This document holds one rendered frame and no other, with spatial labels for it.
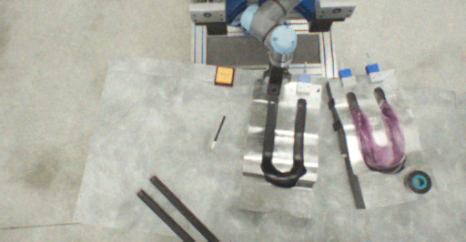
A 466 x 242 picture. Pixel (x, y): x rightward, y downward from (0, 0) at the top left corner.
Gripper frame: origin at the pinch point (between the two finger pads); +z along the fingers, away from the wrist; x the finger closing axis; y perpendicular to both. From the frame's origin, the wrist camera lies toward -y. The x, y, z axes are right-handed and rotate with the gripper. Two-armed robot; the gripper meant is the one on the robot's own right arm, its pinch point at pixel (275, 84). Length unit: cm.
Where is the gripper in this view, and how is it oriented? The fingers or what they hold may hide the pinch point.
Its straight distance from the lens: 144.9
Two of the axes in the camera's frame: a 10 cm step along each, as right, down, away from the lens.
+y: 1.3, -9.6, 2.5
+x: -9.9, -1.2, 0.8
